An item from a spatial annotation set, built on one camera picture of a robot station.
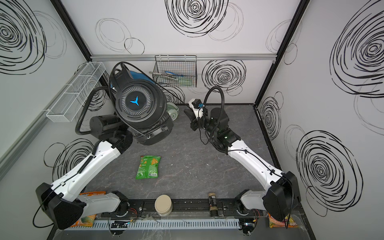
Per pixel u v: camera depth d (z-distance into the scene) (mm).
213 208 722
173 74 889
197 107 569
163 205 696
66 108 722
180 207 752
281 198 397
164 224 706
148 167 841
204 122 598
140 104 276
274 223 669
